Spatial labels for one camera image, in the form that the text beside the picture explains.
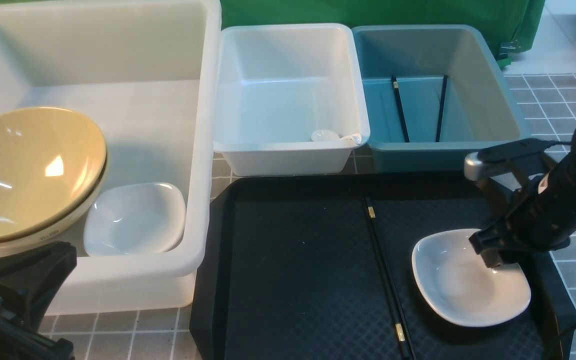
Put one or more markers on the yellow noodle bowl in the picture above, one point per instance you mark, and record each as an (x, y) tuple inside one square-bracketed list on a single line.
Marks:
[(45, 129)]

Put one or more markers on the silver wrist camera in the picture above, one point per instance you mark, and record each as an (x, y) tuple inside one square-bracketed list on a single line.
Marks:
[(522, 158)]

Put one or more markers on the white dish in bin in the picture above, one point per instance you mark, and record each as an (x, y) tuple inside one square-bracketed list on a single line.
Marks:
[(138, 219)]

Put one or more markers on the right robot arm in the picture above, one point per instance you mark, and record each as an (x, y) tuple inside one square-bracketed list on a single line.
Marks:
[(501, 187)]

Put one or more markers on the small white plastic bin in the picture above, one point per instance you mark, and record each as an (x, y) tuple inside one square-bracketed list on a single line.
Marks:
[(277, 84)]

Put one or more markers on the black serving tray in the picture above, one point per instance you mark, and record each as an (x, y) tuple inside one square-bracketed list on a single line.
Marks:
[(300, 268)]

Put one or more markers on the white ceramic spoon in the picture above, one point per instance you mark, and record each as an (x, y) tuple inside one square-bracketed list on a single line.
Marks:
[(326, 135)]

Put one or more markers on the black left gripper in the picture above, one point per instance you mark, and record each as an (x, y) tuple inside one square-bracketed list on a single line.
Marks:
[(29, 281)]

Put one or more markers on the yellow bowl in bin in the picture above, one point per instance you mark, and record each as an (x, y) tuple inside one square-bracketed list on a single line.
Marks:
[(75, 220)]

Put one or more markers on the black chopstick gold band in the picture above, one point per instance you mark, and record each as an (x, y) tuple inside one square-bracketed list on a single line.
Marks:
[(380, 260)]

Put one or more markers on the white square dish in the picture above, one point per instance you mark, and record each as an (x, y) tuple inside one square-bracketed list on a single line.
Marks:
[(456, 283)]

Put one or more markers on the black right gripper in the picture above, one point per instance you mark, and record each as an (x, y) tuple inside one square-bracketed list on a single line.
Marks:
[(539, 218)]

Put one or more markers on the blue plastic bin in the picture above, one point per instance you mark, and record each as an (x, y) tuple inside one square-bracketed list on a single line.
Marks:
[(480, 110)]

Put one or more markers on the large translucent white bin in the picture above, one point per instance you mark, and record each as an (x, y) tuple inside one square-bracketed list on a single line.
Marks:
[(143, 115)]

